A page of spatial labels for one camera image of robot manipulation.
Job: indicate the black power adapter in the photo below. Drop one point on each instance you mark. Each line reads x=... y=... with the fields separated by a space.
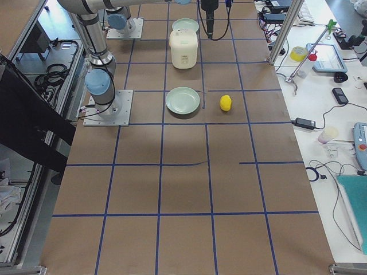
x=304 y=123

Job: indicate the red cap squeeze bottle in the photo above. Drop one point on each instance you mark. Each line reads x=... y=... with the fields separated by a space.
x=307 y=66

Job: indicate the near pale green plate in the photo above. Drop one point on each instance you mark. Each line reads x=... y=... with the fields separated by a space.
x=182 y=100

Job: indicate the brown paper table cover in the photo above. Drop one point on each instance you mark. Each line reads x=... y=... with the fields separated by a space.
x=211 y=192

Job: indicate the black cloth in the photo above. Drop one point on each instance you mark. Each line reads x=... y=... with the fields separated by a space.
x=24 y=115

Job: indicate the cream white rice cooker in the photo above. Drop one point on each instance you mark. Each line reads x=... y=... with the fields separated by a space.
x=183 y=46

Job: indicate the blue teach pendant tablet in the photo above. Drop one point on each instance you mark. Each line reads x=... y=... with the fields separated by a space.
x=328 y=59

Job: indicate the far pale green plate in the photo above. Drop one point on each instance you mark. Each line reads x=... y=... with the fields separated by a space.
x=185 y=23

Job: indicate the yellow lemon toy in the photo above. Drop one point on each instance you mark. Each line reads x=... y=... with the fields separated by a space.
x=225 y=103

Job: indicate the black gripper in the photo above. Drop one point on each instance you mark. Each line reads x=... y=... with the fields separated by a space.
x=208 y=8

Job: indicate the black phone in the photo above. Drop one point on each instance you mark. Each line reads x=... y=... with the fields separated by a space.
x=340 y=96

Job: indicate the translucent plastic cup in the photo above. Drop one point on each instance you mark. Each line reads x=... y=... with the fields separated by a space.
x=329 y=133

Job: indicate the aluminium frame post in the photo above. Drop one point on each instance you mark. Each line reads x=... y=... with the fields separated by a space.
x=285 y=29

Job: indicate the yellow tape roll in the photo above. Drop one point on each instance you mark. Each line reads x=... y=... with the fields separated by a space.
x=298 y=53

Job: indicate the pale green plate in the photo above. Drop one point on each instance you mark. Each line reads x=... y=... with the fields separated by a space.
x=185 y=23
x=182 y=100

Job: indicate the teal mat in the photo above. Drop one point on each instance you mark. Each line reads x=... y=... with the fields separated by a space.
x=355 y=187

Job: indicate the black round cap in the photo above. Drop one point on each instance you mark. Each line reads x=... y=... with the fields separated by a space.
x=340 y=77

